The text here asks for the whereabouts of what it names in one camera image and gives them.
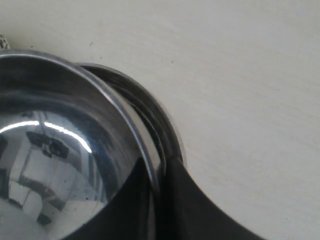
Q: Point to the smooth stainless steel bowl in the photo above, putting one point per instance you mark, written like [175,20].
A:
[154,115]

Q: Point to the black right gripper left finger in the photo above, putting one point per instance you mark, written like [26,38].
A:
[129,215]

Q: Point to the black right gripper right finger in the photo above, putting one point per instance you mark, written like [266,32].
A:
[186,213]

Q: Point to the ribbed stainless steel bowl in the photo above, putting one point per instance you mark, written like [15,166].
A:
[68,143]

